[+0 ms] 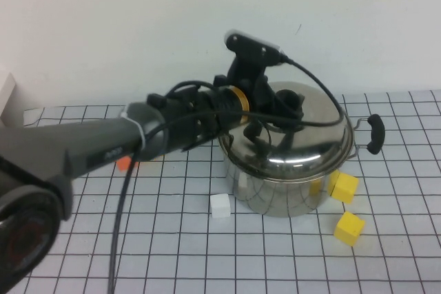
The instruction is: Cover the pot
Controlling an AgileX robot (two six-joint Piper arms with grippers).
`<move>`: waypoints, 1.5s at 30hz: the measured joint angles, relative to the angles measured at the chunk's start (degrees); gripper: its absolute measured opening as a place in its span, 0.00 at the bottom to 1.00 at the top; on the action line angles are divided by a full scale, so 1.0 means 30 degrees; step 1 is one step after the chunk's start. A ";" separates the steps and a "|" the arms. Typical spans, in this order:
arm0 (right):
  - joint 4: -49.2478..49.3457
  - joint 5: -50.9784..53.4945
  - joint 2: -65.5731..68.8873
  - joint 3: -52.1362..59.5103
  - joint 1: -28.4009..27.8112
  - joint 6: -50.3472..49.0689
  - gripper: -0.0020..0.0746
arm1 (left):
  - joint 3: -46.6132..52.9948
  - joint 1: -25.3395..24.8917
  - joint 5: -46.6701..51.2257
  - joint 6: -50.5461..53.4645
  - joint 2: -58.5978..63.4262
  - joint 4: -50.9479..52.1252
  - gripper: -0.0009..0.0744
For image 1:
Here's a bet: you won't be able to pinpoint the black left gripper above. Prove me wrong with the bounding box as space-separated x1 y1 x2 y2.
227 55 307 122

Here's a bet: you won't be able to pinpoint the stainless steel lid black knob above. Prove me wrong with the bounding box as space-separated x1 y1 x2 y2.
217 81 356 182

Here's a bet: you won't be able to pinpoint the yellow foam cube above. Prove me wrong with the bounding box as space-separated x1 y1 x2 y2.
331 172 359 203
334 211 365 247

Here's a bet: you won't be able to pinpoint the white foam cube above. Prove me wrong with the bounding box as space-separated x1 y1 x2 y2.
209 193 231 220

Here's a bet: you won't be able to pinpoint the white black grid tablecloth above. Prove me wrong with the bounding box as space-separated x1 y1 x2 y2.
6 90 441 294

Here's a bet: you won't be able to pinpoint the orange foam cube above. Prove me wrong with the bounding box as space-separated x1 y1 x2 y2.
116 157 139 172

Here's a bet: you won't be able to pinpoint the white furniture panel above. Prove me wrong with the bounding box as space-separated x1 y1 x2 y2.
0 72 25 126

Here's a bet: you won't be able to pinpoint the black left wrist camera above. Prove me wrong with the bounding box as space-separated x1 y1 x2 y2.
223 30 288 68

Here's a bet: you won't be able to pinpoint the stainless steel pot black handles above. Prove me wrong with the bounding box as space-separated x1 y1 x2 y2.
216 114 386 218

